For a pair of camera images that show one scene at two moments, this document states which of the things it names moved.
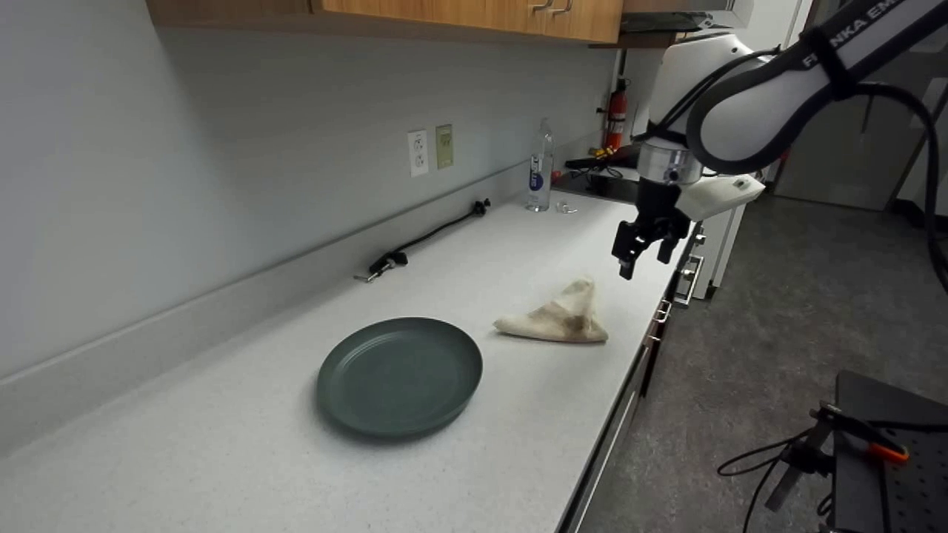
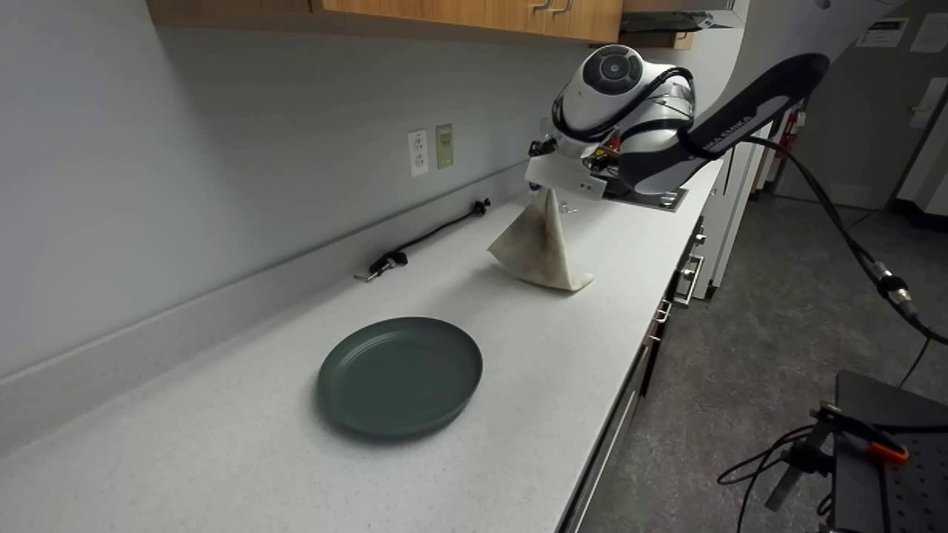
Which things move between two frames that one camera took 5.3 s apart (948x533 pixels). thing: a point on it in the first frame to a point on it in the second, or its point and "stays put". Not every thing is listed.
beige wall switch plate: x=442 y=146 stays put
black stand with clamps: x=886 y=453 stays put
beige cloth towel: x=564 y=318 to x=538 y=245
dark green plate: x=398 y=380 stays put
